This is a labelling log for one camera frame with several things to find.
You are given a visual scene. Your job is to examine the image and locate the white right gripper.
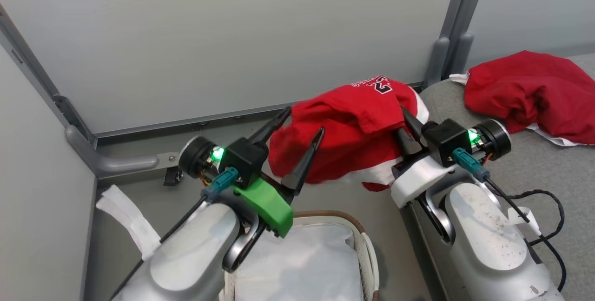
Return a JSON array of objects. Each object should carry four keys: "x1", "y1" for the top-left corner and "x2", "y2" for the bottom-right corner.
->
[{"x1": 390, "y1": 107, "x2": 460, "y2": 209}]

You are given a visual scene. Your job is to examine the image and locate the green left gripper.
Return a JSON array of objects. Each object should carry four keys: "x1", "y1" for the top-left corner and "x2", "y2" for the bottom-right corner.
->
[{"x1": 232, "y1": 107, "x2": 325, "y2": 239}]

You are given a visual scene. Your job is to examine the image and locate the red jersey with number print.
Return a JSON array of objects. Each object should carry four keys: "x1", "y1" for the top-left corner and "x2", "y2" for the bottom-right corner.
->
[{"x1": 267, "y1": 75, "x2": 430, "y2": 193}]

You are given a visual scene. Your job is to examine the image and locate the red garment with white trim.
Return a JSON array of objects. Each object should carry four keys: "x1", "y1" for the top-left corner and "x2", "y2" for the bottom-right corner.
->
[{"x1": 449, "y1": 50, "x2": 595, "y2": 148}]

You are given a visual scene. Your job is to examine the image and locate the grey partition foot tube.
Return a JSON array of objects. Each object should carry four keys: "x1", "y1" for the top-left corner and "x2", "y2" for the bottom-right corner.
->
[
  {"x1": 65, "y1": 125, "x2": 161, "y2": 179},
  {"x1": 424, "y1": 36, "x2": 450, "y2": 88},
  {"x1": 447, "y1": 32, "x2": 474, "y2": 77}
]

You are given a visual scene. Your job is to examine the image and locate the woven tan laundry basket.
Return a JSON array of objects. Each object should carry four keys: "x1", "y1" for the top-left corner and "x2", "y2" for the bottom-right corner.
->
[{"x1": 218, "y1": 210, "x2": 380, "y2": 301}]

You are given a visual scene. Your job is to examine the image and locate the white basket liner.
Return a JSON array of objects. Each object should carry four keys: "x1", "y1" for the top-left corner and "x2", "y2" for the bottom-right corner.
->
[{"x1": 225, "y1": 217, "x2": 379, "y2": 301}]

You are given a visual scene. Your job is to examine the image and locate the black caster wheel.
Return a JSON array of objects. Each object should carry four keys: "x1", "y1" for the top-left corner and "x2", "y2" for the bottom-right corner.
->
[{"x1": 163, "y1": 166, "x2": 183, "y2": 187}]

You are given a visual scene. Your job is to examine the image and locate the white fabric strip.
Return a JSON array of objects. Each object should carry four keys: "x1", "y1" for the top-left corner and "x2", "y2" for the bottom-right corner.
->
[{"x1": 96, "y1": 184, "x2": 161, "y2": 261}]

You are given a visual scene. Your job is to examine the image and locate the teal cable connector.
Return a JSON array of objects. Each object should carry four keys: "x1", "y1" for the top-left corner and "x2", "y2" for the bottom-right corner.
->
[
  {"x1": 452, "y1": 147, "x2": 490, "y2": 182},
  {"x1": 202, "y1": 167, "x2": 239, "y2": 202}
]

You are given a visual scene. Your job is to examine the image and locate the grey partition bottom rail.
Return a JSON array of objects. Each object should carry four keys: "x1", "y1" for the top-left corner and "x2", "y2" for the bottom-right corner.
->
[{"x1": 93, "y1": 81, "x2": 424, "y2": 140}]

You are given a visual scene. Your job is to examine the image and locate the thin black cable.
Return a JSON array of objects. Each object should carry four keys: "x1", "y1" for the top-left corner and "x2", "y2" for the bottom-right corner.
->
[
  {"x1": 483, "y1": 175, "x2": 568, "y2": 293},
  {"x1": 109, "y1": 194, "x2": 208, "y2": 301}
]

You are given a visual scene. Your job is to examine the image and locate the white cable label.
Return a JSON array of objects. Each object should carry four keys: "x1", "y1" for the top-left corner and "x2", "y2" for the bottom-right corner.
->
[{"x1": 507, "y1": 206, "x2": 542, "y2": 237}]

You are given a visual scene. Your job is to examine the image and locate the grey partition corner post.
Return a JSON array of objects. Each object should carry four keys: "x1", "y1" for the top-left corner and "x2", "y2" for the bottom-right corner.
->
[{"x1": 0, "y1": 6, "x2": 97, "y2": 146}]

